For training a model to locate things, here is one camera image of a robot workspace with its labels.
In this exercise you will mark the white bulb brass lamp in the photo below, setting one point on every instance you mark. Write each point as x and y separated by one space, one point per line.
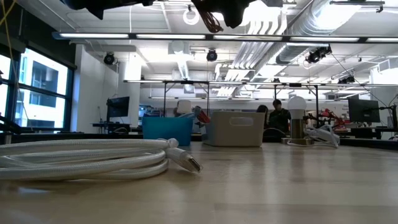
297 107

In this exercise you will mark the beige plastic bin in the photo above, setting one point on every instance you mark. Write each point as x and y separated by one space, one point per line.
233 133

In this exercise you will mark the black computer monitor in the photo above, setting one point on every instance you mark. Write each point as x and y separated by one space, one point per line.
118 107
363 110

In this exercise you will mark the person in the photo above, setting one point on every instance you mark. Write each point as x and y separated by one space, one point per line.
280 118
262 109

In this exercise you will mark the black ceiling-mounted camera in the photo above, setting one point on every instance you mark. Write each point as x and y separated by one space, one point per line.
317 54
109 58
346 79
212 55

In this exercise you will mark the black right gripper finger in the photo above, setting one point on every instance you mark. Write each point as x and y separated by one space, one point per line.
234 17

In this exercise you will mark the teal plastic bin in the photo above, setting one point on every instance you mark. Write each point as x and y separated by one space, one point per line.
168 130

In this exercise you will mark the white lampshade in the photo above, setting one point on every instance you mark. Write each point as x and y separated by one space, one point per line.
184 105

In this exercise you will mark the red background robot arm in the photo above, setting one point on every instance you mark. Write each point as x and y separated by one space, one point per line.
331 116

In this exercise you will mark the silver ventilation duct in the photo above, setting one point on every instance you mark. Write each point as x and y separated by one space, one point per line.
311 21

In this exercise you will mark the overhead light bar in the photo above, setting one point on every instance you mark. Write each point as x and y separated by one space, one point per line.
168 36

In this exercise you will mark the black metal workstation frame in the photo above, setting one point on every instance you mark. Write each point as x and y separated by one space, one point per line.
186 82

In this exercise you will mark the dark window frame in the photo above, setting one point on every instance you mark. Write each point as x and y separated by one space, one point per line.
71 93

